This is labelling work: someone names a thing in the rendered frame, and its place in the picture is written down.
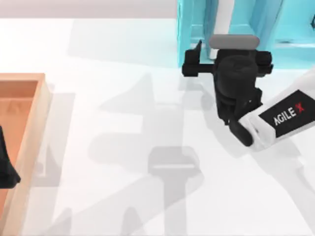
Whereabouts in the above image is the salmon shallow box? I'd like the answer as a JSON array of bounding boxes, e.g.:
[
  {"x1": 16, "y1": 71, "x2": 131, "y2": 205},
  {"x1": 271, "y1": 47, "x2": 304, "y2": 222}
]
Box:
[{"x1": 0, "y1": 72, "x2": 53, "y2": 236}]

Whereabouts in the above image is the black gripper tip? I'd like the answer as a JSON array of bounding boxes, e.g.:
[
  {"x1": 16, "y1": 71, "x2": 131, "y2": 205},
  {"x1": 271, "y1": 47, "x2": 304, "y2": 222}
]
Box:
[{"x1": 0, "y1": 125, "x2": 21, "y2": 190}]

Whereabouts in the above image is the light blue rack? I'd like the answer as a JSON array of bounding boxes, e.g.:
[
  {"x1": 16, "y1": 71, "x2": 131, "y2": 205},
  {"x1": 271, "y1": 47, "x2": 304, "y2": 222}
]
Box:
[{"x1": 176, "y1": 0, "x2": 315, "y2": 69}]

